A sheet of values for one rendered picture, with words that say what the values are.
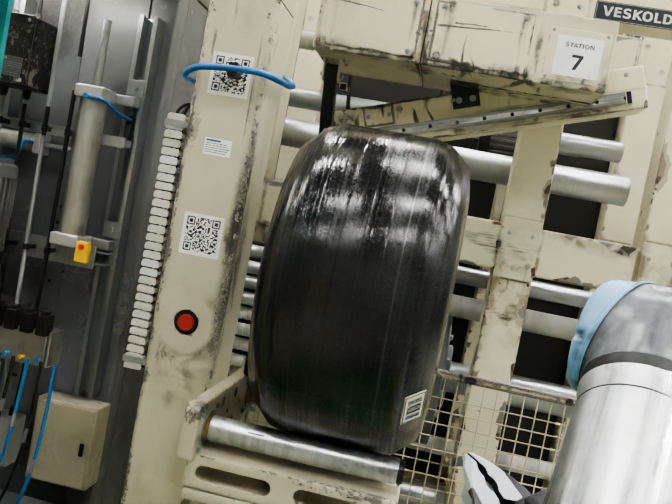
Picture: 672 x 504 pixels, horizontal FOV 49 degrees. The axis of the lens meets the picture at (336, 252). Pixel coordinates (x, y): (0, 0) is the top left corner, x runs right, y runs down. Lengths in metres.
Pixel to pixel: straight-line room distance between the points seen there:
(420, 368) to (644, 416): 0.55
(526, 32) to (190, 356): 0.92
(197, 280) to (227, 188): 0.17
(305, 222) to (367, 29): 0.60
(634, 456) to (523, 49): 1.11
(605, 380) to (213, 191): 0.86
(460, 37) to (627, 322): 0.99
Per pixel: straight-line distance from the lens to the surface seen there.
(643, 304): 0.73
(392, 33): 1.61
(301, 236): 1.12
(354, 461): 1.28
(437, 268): 1.12
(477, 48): 1.60
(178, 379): 1.40
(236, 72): 1.35
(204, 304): 1.37
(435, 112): 1.71
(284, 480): 1.29
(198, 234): 1.36
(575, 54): 1.61
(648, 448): 0.64
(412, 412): 1.19
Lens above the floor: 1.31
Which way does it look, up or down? 3 degrees down
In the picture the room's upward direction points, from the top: 11 degrees clockwise
